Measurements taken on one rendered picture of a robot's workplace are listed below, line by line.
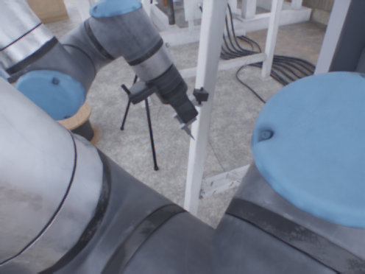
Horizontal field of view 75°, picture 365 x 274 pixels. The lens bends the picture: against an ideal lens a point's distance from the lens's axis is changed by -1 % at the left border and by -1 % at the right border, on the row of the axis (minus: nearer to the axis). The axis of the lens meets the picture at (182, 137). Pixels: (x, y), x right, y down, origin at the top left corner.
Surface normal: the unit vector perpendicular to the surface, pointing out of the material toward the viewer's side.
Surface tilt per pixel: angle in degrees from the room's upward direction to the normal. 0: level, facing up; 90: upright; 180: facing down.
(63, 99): 94
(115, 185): 77
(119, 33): 92
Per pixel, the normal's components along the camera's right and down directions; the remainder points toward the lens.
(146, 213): 0.09, -0.88
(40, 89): 0.11, 0.70
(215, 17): 0.30, 0.56
